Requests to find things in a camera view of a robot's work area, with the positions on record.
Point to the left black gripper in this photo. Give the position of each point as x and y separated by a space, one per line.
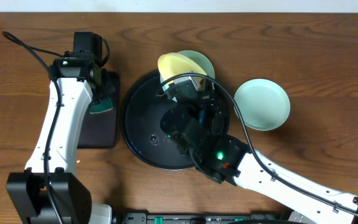
103 90

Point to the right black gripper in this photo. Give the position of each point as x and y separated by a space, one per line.
207 104

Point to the green yellow sponge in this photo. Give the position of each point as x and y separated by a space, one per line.
103 106

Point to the light green plate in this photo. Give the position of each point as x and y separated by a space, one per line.
201 60
264 105

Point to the yellow plate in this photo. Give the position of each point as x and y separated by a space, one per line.
172 64

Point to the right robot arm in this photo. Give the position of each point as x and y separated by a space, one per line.
224 158

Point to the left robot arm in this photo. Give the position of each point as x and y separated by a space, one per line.
47 191

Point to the round black tray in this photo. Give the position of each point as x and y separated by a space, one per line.
163 134

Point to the rectangular black tray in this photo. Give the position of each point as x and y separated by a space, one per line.
100 130

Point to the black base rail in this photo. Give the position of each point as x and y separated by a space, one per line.
143 218

